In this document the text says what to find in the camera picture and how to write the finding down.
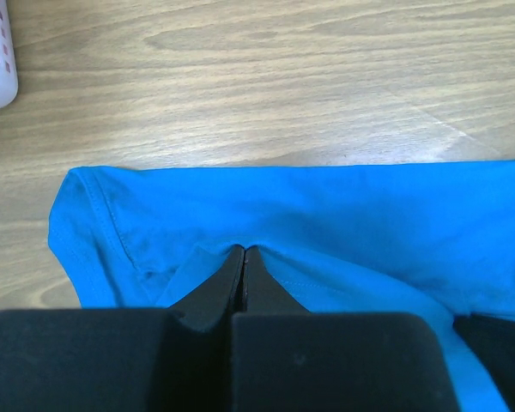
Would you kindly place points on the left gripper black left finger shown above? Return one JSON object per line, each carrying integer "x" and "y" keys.
{"x": 123, "y": 359}

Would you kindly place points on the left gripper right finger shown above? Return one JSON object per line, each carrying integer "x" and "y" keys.
{"x": 285, "y": 358}

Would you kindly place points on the blue t shirt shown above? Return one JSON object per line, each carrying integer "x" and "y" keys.
{"x": 436, "y": 240}

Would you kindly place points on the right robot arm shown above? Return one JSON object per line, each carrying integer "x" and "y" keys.
{"x": 492, "y": 340}

